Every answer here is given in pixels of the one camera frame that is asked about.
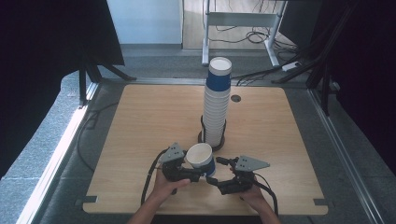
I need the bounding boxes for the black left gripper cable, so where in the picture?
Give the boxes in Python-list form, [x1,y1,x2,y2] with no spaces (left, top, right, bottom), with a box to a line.
[140,148,169,206]

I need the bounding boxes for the white metal desk frame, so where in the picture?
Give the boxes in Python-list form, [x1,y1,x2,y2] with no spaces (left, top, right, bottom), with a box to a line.
[201,0,288,68]

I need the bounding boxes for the thin black floor cable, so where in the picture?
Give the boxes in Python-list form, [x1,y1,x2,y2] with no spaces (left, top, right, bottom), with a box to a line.
[76,101,120,173]

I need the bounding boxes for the person's right hand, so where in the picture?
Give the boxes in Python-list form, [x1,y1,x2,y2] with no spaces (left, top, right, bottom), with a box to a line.
[238,183,269,213]

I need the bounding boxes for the blue white paper cup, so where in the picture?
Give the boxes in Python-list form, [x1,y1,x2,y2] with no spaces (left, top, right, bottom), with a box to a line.
[185,142,217,177]

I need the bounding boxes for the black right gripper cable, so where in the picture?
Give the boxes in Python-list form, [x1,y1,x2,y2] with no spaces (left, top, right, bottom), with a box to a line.
[253,172,279,217]

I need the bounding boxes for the tangle of black floor cables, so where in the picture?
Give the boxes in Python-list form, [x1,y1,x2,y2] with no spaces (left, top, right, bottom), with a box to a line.
[208,24,300,54]

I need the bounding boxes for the black power strip cables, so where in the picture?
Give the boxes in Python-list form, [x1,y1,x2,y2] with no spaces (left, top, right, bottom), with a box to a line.
[232,66,285,87]

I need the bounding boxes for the black wire cup holder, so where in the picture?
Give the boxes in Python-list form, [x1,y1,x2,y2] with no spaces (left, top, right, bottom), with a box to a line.
[197,115,228,152]

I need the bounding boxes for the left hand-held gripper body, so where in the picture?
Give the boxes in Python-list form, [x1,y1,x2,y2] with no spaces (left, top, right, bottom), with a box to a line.
[158,142,201,183]

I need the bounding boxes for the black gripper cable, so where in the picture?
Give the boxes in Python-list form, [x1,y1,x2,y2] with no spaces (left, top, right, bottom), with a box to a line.
[140,148,169,206]
[253,172,279,217]

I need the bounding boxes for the black metal stand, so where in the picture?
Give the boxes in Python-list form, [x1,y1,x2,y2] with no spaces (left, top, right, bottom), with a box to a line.
[271,0,362,117]

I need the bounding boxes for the white power strip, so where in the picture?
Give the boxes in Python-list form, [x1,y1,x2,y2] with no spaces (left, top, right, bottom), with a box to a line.
[281,61,303,73]

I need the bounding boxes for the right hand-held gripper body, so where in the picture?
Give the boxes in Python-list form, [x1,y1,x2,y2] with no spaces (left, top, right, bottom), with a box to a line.
[218,155,271,196]

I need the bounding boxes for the black tripod stand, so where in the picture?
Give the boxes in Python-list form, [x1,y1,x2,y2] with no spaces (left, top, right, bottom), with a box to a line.
[78,55,137,106]

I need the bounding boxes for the stack of white paper cups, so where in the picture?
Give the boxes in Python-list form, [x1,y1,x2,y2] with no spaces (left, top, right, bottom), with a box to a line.
[202,56,233,147]

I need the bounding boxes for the person's left hand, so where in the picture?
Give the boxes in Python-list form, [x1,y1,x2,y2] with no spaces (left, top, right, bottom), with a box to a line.
[150,170,191,205]

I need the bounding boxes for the dark curtain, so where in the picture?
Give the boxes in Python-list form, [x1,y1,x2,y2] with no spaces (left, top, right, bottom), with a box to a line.
[311,0,396,175]
[0,0,125,180]

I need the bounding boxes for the aluminium floor rail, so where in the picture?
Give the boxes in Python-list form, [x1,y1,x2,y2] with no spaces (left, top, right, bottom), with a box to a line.
[17,82,101,224]
[307,88,387,224]

